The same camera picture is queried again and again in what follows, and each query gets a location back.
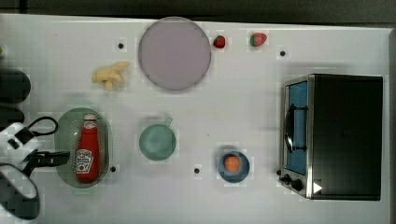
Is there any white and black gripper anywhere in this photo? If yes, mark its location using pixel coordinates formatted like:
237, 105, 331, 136
0, 122, 70, 175

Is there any red felt ketchup bottle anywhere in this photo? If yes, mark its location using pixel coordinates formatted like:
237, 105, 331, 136
76, 114, 100, 183

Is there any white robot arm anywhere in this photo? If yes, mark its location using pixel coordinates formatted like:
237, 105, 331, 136
0, 122, 70, 220

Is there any black object at left edge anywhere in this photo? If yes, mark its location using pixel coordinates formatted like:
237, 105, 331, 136
0, 68, 31, 130

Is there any teal round cup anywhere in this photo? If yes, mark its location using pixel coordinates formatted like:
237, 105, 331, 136
139, 118, 177, 161

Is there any lilac round plate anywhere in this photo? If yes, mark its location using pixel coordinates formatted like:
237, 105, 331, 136
138, 17, 211, 91

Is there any orange ball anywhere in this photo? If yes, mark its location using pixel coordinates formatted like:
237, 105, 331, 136
224, 156, 241, 174

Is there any blue round bowl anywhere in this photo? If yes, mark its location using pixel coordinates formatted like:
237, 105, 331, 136
218, 151, 250, 183

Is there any red and green felt strawberry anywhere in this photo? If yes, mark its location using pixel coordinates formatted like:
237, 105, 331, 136
249, 33, 267, 47

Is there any black toaster oven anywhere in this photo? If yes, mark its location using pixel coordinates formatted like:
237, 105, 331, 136
276, 74, 383, 201

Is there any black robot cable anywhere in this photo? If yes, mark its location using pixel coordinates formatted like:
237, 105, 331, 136
27, 116, 60, 137

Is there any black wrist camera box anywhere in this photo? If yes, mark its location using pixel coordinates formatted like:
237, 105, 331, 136
7, 128, 35, 149

